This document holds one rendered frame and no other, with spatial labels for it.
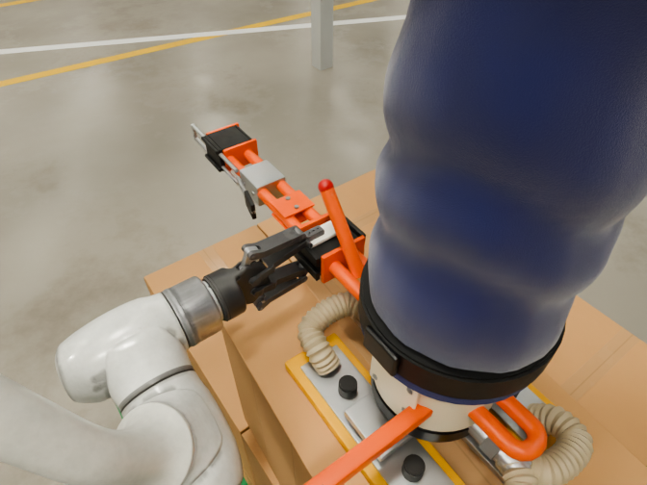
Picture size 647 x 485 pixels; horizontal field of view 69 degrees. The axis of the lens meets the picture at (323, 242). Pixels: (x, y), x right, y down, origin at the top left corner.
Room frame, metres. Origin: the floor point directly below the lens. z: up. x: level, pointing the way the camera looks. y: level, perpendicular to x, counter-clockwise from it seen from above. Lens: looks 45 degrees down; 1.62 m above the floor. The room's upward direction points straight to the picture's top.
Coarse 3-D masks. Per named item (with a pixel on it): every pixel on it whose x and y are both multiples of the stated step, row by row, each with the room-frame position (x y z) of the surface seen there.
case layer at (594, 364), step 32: (352, 192) 1.35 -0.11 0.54; (192, 256) 1.02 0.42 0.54; (224, 256) 1.02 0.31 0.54; (160, 288) 0.89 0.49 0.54; (576, 320) 0.78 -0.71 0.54; (608, 320) 0.78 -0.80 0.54; (192, 352) 0.67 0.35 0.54; (224, 352) 0.67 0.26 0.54; (576, 352) 0.67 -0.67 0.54; (608, 352) 0.67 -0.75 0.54; (640, 352) 0.67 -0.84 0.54; (224, 384) 0.58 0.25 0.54; (576, 384) 0.58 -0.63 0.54; (608, 384) 0.58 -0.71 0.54; (640, 384) 0.58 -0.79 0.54; (224, 416) 0.54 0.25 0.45; (608, 416) 0.50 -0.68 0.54; (640, 416) 0.50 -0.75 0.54; (256, 448) 0.42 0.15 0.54; (640, 448) 0.42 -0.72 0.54; (256, 480) 0.44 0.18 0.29
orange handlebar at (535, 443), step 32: (256, 160) 0.77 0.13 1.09; (288, 192) 0.67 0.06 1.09; (288, 224) 0.59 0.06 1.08; (352, 288) 0.44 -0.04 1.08; (416, 416) 0.25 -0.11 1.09; (480, 416) 0.25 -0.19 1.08; (512, 416) 0.25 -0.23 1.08; (352, 448) 0.21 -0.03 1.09; (384, 448) 0.21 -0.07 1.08; (512, 448) 0.21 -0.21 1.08; (544, 448) 0.21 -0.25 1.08; (320, 480) 0.18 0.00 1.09
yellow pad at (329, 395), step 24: (336, 336) 0.44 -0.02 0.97; (288, 360) 0.40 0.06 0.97; (312, 384) 0.35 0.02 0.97; (336, 384) 0.35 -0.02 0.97; (360, 384) 0.35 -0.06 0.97; (336, 408) 0.31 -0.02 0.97; (336, 432) 0.28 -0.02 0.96; (408, 456) 0.24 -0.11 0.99; (432, 456) 0.25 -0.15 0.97; (384, 480) 0.22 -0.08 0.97; (408, 480) 0.21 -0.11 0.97; (432, 480) 0.21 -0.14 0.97; (456, 480) 0.22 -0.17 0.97
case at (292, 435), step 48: (336, 288) 0.56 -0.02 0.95; (240, 336) 0.45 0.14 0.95; (288, 336) 0.45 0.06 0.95; (240, 384) 0.46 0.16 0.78; (288, 384) 0.36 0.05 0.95; (288, 432) 0.29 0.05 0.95; (288, 480) 0.30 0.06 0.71; (480, 480) 0.22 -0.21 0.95; (576, 480) 0.22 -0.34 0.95; (624, 480) 0.22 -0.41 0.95
